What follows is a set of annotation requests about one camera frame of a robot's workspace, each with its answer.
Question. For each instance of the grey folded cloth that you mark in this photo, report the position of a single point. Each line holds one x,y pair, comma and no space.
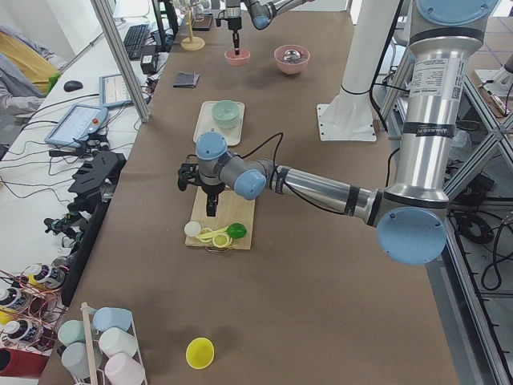
186,80

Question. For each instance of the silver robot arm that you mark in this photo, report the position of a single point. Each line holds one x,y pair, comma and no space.
261,15
325,157

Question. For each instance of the wooden cutting board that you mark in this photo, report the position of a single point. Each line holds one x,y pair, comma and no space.
231,208

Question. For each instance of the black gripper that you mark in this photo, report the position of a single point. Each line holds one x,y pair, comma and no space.
232,22
211,188

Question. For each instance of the black keyboard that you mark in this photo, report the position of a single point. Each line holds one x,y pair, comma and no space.
134,40

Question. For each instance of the large pink ice bowl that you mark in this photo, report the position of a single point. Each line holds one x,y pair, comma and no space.
290,69

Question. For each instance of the cup rack with cups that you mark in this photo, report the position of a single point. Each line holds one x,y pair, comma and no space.
102,347

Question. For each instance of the yellow cup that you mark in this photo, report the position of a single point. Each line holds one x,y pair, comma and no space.
200,353

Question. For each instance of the aluminium frame post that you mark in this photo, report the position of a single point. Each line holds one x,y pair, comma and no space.
103,14

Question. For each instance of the black computer mouse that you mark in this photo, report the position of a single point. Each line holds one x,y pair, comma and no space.
72,85

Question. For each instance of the lemon slice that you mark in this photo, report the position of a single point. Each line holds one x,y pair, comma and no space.
205,235
221,240

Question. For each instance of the green stacked bowls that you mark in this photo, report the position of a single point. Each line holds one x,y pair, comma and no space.
226,114

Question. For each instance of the blue teach pendant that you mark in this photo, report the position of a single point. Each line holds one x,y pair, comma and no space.
113,91
79,122

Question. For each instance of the cream rabbit tray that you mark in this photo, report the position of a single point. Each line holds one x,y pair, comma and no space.
206,123

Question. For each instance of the small pink bowl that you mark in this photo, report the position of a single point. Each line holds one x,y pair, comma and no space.
237,58

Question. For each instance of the wooden cup tree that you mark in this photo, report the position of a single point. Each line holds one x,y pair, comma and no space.
192,42

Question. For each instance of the yellow plastic knife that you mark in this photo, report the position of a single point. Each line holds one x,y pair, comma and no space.
222,230

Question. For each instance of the green lime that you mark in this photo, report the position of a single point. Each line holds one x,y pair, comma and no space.
236,230

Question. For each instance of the white pillar base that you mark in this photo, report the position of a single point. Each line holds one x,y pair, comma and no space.
349,116

